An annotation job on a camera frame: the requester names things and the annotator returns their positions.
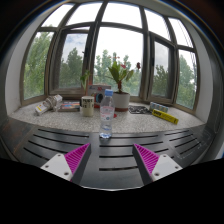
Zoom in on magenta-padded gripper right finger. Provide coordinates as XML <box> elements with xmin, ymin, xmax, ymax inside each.
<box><xmin>132</xmin><ymin>143</ymin><xmax>183</xmax><ymax>185</ymax></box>

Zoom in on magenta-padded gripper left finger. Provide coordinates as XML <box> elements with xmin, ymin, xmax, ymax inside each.
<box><xmin>40</xmin><ymin>143</ymin><xmax>92</xmax><ymax>185</ymax></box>

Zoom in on clear plastic water bottle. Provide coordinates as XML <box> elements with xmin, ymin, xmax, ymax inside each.
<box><xmin>99</xmin><ymin>88</ymin><xmax>116</xmax><ymax>139</ymax></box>

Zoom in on long yellow box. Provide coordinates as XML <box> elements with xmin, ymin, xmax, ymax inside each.
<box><xmin>151</xmin><ymin>108</ymin><xmax>180</xmax><ymax>126</ymax></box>

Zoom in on black grid mat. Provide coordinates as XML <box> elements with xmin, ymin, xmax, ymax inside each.
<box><xmin>128</xmin><ymin>105</ymin><xmax>153</xmax><ymax>115</ymax></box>

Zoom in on colourful flat book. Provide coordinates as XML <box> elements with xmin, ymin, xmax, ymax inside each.
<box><xmin>58</xmin><ymin>100</ymin><xmax>81</xmax><ymax>113</ymax></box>

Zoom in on cream mug with black print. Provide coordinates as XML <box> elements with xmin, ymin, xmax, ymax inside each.
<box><xmin>80</xmin><ymin>95</ymin><xmax>95</xmax><ymax>117</ymax></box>

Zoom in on potted plant in white pot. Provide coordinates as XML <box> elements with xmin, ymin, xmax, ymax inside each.
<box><xmin>79</xmin><ymin>54</ymin><xmax>142</xmax><ymax>113</ymax></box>

